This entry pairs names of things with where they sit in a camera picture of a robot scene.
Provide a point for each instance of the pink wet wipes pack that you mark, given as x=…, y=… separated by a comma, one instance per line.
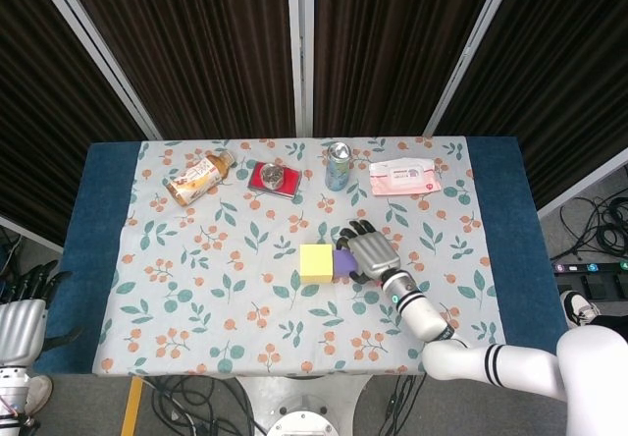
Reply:
x=404, y=178

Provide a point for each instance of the clear jar of metal clips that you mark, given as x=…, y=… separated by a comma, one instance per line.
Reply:
x=272, y=175

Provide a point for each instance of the black trouser leg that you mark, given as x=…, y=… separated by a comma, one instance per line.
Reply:
x=611, y=320

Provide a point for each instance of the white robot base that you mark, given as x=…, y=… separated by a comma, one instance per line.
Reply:
x=299, y=397

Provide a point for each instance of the tea bottle with label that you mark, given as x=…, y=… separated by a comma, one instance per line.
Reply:
x=196, y=178

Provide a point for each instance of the white partition frame post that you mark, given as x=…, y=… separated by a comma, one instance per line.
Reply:
x=98, y=50
x=300, y=63
x=470, y=50

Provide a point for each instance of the dark brown curtain panel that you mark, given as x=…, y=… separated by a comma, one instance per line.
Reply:
x=196, y=53
x=564, y=87
x=392, y=53
x=49, y=112

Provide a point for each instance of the large yellow foam cube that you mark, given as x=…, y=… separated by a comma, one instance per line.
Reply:
x=316, y=261

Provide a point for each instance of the red flat tin box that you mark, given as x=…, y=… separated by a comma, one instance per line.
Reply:
x=292, y=180

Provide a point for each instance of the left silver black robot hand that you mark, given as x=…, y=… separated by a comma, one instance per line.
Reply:
x=22, y=330

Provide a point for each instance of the yellow floor tape strip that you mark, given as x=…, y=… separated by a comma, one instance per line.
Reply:
x=132, y=406

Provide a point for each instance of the black power strip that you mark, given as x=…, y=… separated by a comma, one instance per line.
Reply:
x=589, y=267

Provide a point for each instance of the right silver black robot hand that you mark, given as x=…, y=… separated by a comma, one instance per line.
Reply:
x=375, y=256

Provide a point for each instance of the white partition bottom rail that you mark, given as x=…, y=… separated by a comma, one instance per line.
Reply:
x=24, y=230
x=584, y=185

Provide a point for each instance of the light blue drink can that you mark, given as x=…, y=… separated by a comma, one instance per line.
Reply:
x=338, y=171

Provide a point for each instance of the black floor pedal box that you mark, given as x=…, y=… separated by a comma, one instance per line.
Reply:
x=606, y=286

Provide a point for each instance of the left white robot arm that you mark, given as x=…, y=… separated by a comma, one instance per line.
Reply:
x=12, y=392

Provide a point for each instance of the white black sneaker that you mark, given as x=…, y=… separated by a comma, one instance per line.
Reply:
x=579, y=308

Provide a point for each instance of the purple cube block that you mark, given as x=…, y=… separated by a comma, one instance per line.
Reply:
x=342, y=264

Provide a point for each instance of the blue table cover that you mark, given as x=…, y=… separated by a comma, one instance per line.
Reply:
x=98, y=210

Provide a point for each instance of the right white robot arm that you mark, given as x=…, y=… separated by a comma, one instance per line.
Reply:
x=427, y=315

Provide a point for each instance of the floral leaf print tablecloth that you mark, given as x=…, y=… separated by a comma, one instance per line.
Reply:
x=221, y=308

